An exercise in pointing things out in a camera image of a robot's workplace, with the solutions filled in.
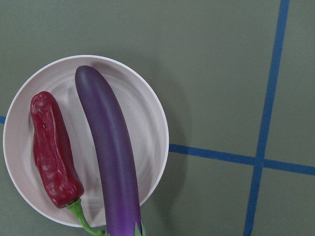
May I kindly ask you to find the purple eggplant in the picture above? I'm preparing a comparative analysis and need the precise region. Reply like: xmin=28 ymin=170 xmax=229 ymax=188
xmin=75 ymin=65 xmax=146 ymax=236

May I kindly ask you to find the red chili pepper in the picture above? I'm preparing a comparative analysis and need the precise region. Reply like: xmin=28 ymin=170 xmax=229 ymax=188
xmin=30 ymin=91 xmax=105 ymax=236

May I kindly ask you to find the pink plate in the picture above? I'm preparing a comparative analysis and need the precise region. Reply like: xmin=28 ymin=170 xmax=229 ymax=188
xmin=3 ymin=55 xmax=169 ymax=227

